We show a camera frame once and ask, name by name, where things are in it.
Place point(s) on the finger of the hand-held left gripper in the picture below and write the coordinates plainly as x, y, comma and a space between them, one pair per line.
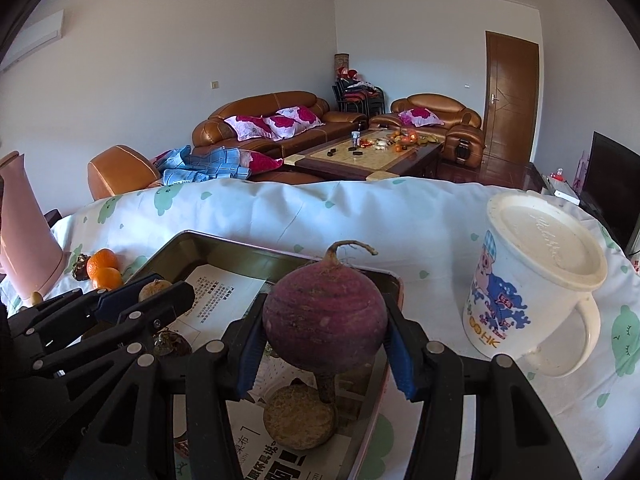
117, 305
120, 335

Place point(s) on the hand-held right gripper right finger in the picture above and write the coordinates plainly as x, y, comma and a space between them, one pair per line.
400, 355

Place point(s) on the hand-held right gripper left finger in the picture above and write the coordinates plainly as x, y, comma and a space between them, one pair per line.
247, 360

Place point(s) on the dark brown mangosteen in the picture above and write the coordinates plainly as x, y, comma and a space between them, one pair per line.
80, 266
172, 345

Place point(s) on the purple round radish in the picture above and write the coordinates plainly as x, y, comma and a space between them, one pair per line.
325, 320

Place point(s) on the brown longan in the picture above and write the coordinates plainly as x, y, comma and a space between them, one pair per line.
35, 298

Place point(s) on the white cardboard box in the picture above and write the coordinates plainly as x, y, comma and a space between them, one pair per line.
225, 255

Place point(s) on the orange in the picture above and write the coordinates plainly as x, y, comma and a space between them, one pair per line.
107, 278
102, 260

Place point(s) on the small tan round fruit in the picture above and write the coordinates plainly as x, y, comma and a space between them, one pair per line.
155, 289

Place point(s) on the printed paper liner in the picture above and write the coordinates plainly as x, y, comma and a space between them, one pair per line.
220, 300

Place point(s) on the white cartoon print mug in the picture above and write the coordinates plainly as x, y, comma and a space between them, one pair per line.
500, 320

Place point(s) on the pink electric kettle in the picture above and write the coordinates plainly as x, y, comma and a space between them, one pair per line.
25, 240

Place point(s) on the white green cloud tablecloth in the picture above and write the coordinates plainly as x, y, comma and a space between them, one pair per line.
400, 220

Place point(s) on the blue plaid blanket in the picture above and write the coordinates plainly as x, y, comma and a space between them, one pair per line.
210, 165

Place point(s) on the white plastic mug lid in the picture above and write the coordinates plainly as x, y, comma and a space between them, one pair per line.
550, 240

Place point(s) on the pink floral pillow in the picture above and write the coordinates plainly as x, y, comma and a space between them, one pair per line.
262, 162
420, 116
250, 127
285, 124
302, 115

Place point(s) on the wooden coffee table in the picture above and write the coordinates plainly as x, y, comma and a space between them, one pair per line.
350, 160

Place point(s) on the black small appliance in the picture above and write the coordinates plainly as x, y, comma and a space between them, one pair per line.
462, 149

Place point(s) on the pile of oranges and snacks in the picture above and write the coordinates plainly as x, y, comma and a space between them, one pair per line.
405, 139

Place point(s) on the glass cup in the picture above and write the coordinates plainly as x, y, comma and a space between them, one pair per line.
355, 138

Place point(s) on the white flat box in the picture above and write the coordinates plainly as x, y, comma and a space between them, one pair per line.
562, 190

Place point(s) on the brown leather sofa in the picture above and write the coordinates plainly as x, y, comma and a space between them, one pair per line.
260, 105

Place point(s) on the brown leather armchair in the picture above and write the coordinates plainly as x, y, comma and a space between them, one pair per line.
430, 102

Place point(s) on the stack of black chairs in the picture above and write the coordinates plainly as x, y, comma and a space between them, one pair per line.
350, 102

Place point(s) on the pink gift bag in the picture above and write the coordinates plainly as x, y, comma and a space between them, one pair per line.
582, 170

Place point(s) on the black television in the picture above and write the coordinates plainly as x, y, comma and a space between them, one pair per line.
612, 185

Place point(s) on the brown wooden door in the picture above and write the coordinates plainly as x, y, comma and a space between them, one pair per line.
510, 100

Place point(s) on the white air conditioner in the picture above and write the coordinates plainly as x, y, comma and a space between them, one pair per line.
35, 35

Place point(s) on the red cloth bundle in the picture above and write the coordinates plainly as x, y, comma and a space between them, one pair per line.
350, 74

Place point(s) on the tall woven basket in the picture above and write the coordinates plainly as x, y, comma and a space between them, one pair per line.
341, 60

